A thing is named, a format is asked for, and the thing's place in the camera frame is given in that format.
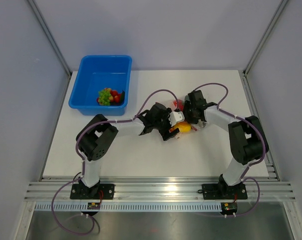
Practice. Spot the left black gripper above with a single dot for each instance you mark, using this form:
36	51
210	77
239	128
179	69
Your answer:
165	133

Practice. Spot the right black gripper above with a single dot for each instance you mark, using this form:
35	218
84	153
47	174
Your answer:
187	105

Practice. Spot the red fake chili pepper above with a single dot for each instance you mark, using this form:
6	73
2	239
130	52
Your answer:
178	104

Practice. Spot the clear zip top bag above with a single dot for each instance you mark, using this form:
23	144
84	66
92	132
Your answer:
195	128

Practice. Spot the yellow orange fake mango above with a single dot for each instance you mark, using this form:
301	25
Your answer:
182	126

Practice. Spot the dark green fake leaf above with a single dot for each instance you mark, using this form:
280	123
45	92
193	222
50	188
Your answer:
121	96

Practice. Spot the red fake strawberry bunch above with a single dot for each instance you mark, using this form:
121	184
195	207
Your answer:
116	98

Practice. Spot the green fake lettuce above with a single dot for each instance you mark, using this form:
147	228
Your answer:
105	97

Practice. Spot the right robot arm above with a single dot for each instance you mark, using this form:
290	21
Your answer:
247	141

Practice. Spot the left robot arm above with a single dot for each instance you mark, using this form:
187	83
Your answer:
93	142

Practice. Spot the blue plastic bin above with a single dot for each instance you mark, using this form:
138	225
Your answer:
95	73

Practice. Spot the right small circuit board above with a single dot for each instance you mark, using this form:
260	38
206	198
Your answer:
229	208

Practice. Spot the small circuit board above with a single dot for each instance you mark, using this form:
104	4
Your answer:
93	206
229	208

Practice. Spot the left small circuit board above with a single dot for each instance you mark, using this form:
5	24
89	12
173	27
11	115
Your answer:
93	206

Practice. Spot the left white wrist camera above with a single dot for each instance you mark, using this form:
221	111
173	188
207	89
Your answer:
176	117

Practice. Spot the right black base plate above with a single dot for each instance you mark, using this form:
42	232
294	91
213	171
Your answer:
218	192

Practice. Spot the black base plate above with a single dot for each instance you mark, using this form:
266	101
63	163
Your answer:
102	191
218	192

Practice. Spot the right side aluminium rail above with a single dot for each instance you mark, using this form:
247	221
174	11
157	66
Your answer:
273	174

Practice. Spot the aluminium rail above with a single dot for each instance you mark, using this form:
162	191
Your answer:
170	189
273	174

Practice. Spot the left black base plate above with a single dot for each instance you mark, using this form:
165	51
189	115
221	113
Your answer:
102	191

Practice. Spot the white slotted cable duct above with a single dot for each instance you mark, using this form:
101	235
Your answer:
131	207

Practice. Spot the aluminium front rail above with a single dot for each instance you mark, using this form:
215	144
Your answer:
170	189

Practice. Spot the right aluminium corner post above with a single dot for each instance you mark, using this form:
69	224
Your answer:
266	35

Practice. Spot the aluminium corner post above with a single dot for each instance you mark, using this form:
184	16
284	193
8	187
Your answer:
44	26
266	35

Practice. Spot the left aluminium corner post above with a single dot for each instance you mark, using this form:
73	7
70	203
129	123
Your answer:
44	26

